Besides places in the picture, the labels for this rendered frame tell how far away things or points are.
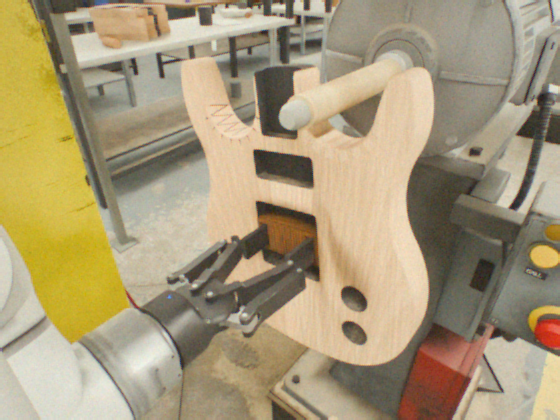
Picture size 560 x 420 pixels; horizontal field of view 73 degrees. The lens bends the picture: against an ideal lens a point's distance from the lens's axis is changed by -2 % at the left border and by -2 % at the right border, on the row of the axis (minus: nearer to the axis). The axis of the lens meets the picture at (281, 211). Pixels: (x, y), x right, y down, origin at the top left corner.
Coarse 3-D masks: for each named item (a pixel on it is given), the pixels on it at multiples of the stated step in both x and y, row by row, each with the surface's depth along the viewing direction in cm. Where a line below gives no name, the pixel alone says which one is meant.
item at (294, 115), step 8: (288, 104) 33; (296, 104) 33; (304, 104) 33; (280, 112) 33; (288, 112) 33; (296, 112) 33; (304, 112) 33; (280, 120) 34; (288, 120) 33; (296, 120) 33; (304, 120) 33; (288, 128) 33; (296, 128) 33
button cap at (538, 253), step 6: (534, 246) 46; (540, 246) 45; (546, 246) 45; (534, 252) 46; (540, 252) 45; (546, 252) 45; (552, 252) 45; (558, 252) 44; (534, 258) 46; (540, 258) 46; (546, 258) 45; (552, 258) 45; (558, 258) 44; (540, 264) 46; (546, 264) 46; (552, 264) 45
